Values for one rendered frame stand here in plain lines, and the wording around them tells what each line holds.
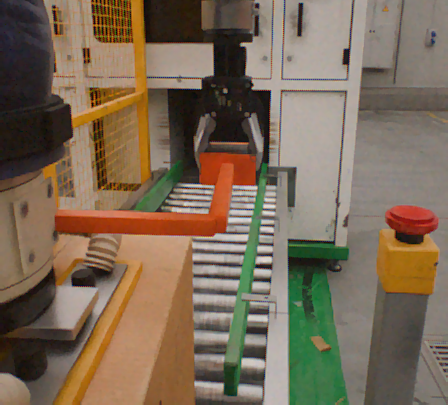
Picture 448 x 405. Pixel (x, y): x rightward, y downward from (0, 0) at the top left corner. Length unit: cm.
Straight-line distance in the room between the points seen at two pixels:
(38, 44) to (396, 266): 52
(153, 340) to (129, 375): 6
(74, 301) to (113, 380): 10
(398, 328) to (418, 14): 875
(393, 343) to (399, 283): 10
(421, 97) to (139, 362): 895
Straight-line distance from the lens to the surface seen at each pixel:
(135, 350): 53
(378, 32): 887
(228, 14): 66
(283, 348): 112
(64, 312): 52
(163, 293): 63
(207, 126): 72
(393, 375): 78
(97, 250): 63
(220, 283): 146
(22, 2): 45
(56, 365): 50
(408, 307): 72
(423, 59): 940
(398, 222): 66
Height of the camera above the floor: 127
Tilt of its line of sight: 17 degrees down
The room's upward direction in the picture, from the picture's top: straight up
